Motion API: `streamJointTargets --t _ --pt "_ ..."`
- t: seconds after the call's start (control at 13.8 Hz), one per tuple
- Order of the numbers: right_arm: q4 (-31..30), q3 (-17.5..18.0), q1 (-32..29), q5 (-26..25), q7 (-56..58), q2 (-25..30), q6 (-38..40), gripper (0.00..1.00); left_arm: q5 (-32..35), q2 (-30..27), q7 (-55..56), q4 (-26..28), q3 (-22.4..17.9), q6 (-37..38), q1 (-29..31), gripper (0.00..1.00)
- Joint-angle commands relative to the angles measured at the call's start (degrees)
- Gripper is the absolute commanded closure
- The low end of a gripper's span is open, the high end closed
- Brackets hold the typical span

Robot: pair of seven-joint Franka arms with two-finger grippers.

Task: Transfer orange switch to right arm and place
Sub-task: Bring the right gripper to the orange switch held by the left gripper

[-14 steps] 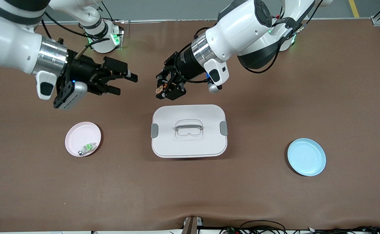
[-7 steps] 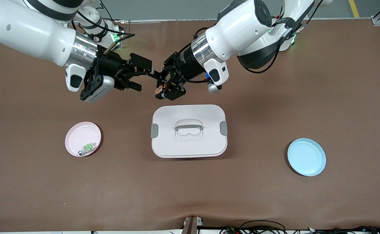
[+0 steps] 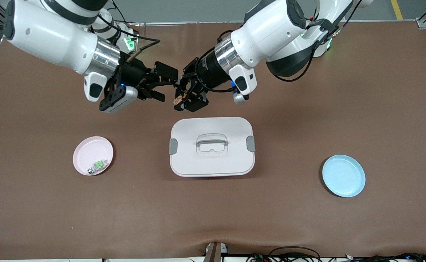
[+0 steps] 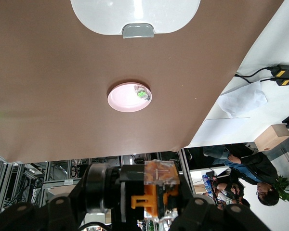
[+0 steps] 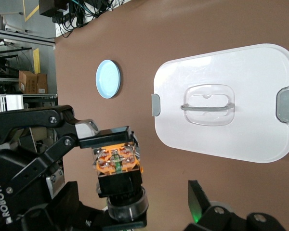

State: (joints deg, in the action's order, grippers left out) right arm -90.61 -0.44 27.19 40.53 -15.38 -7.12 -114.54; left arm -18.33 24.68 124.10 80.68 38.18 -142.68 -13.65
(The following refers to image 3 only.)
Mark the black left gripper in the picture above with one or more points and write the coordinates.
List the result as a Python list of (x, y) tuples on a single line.
[(208, 71)]

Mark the silver table edge rail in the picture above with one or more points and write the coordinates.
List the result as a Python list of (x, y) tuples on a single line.
[(184, 22)]

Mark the pale pink round plate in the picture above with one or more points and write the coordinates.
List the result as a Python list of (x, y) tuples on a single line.
[(89, 153)]

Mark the white lidded box grey latches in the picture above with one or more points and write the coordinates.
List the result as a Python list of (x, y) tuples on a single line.
[(213, 163)]

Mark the green and white switch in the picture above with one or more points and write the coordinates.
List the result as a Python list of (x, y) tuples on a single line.
[(97, 166)]

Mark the light blue round plate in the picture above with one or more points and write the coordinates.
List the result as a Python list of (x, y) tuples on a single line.
[(344, 176)]

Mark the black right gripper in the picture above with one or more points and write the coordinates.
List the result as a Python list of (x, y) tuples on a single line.
[(132, 72)]

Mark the orange and black switch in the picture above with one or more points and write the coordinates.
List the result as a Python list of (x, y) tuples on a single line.
[(178, 100)]

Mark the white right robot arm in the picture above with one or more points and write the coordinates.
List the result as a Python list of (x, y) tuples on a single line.
[(52, 40)]

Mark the brown post with white clip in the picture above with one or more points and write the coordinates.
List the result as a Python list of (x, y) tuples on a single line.
[(213, 253)]

